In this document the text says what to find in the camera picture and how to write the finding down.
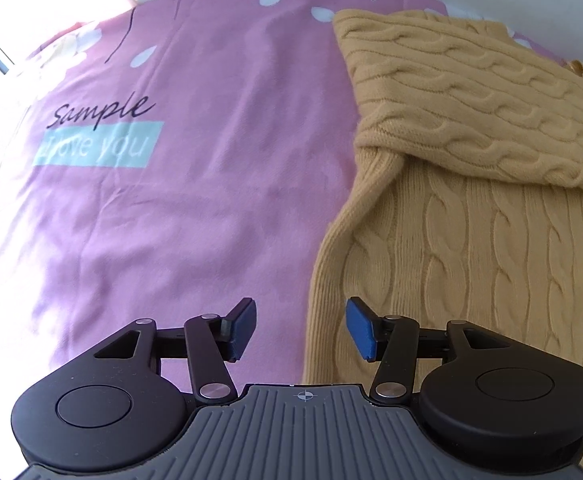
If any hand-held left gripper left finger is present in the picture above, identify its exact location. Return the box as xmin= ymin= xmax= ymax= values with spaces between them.
xmin=91 ymin=297 xmax=258 ymax=407

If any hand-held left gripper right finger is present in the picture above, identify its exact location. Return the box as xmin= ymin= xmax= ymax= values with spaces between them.
xmin=345 ymin=296 xmax=518 ymax=405

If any yellow cable-knit cardigan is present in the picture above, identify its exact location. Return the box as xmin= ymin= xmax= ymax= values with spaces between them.
xmin=301 ymin=7 xmax=583 ymax=387

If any pink printed bed sheet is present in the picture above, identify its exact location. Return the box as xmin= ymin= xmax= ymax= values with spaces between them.
xmin=0 ymin=0 xmax=583 ymax=461

